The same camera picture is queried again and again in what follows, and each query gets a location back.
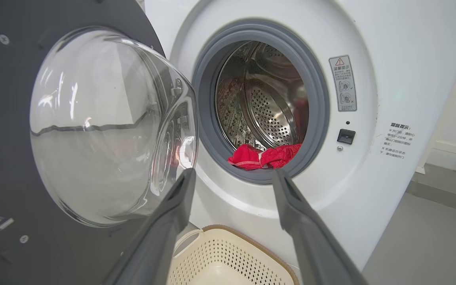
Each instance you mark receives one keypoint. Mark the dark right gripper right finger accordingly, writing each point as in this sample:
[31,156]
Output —
[315,253]

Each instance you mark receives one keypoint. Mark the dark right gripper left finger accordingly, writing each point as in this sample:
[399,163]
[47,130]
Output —
[160,237]

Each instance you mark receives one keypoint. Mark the red and white garment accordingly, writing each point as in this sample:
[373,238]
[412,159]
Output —
[251,158]

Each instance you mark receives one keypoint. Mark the black round washer door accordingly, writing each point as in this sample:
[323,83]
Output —
[6,118]

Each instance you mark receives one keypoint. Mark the cream perforated basket brown rim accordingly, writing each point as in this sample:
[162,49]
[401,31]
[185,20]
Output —
[228,257]

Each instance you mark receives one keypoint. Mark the grey rubber door seal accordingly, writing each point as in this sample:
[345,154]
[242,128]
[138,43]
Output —
[204,99]

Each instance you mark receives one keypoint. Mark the stainless steel washing machine drum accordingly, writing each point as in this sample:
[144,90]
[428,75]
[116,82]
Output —
[267,107]

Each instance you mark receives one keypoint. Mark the white front-load washing machine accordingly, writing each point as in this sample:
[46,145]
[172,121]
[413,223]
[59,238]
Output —
[370,31]

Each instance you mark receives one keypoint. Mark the grey warning sticker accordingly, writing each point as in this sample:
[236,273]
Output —
[342,83]

